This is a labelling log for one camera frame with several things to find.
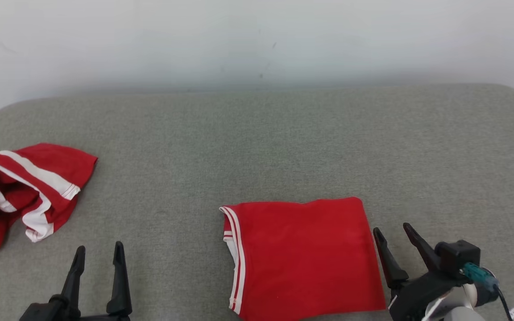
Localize red jersey number 23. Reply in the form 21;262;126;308
219;197;387;321

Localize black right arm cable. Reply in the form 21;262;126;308
494;285;514;321

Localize red white striped shorts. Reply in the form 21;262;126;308
0;143;98;254

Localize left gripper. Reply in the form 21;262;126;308
19;241;133;321

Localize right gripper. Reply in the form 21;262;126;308
373;222;461;321

